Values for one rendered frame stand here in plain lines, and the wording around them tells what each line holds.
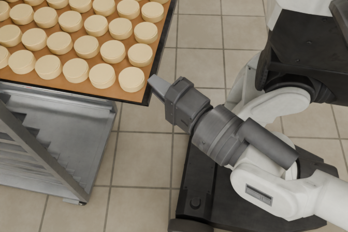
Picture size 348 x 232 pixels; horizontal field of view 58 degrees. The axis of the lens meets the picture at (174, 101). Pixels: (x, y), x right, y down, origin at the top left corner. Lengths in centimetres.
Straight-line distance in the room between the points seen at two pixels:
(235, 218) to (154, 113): 72
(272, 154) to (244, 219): 95
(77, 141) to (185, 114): 111
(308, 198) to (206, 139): 17
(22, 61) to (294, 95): 57
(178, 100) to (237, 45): 157
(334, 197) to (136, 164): 126
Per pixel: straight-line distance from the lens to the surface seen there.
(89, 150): 156
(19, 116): 88
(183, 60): 197
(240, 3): 236
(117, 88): 62
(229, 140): 52
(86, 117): 165
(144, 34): 67
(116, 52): 65
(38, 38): 72
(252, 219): 145
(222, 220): 142
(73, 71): 64
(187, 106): 54
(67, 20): 73
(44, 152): 100
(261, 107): 76
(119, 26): 70
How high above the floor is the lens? 156
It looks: 60 degrees down
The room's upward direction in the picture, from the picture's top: straight up
